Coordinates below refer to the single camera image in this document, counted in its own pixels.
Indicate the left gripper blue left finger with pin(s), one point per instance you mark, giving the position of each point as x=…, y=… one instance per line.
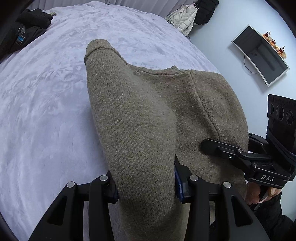
x=113, y=195

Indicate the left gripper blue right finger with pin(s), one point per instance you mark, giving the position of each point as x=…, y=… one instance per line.
x=182, y=173

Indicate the brown knit sweater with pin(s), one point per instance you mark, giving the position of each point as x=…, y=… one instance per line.
x=145, y=119

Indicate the person's right hand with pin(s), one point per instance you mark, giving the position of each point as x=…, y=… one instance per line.
x=253, y=192

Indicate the person's black clothed body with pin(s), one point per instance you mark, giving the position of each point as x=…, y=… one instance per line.
x=277, y=226

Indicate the lavender plush bed blanket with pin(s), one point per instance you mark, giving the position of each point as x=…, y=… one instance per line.
x=48, y=137

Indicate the orange artificial flowers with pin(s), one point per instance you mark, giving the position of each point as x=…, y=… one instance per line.
x=272, y=42

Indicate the white puffer jacket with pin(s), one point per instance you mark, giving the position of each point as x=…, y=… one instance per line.
x=183, y=18

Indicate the black hanging coat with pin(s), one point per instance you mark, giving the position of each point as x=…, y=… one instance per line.
x=206, y=9

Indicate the black jacket pile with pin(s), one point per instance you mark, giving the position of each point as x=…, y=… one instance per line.
x=28, y=27

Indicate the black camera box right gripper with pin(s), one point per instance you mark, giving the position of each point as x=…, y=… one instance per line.
x=281, y=124

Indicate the wall mounted television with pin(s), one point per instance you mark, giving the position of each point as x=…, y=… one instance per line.
x=261, y=54

